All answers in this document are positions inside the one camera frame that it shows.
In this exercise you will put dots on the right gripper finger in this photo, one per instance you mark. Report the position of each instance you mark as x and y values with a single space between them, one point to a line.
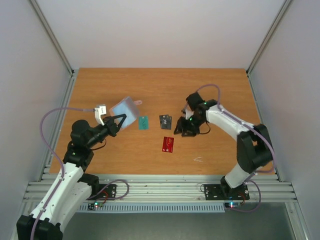
192 132
179 129

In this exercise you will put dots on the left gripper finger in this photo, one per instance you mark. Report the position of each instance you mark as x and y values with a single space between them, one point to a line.
121 117
120 124

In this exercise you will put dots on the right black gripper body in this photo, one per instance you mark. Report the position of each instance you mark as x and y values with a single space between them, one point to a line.
187 124

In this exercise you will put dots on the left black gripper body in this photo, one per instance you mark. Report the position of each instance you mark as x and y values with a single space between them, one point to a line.
112 131

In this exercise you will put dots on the black VIP card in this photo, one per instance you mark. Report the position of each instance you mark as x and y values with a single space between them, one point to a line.
163 119
169 123

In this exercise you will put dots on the red VIP card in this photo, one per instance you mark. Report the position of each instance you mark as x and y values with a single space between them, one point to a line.
168 144

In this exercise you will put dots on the pink leather card holder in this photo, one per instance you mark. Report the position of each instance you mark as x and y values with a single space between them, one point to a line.
129 107

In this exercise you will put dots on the teal VIP card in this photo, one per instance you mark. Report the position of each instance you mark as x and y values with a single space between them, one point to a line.
143 123

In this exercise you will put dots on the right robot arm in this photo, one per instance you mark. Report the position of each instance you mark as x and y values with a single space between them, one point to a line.
253 144

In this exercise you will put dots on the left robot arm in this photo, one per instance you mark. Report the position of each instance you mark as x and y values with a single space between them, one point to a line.
72 186

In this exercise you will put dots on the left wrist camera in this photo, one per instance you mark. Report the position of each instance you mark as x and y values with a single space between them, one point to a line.
99 111

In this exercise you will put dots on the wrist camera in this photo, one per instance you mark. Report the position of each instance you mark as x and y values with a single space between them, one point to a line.
99 111
183 113

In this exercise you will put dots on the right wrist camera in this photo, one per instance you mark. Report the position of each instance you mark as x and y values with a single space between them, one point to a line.
183 113

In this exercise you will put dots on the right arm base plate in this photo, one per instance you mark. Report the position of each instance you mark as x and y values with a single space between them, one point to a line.
215 192

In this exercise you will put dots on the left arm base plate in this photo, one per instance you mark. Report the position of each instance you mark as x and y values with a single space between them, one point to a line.
109 192

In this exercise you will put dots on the grey slotted cable duct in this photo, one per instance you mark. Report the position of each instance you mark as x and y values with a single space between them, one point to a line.
137 208

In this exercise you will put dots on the aluminium rail frame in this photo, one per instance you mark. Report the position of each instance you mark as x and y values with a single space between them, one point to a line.
136 155

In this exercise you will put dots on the left aluminium corner post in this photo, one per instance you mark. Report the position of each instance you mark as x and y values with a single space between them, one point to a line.
44 22

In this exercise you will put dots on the aluminium corner post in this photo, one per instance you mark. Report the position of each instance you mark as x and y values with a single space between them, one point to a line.
269 34
44 22

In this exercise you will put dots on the right aluminium corner post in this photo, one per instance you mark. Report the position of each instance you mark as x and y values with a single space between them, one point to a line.
269 34

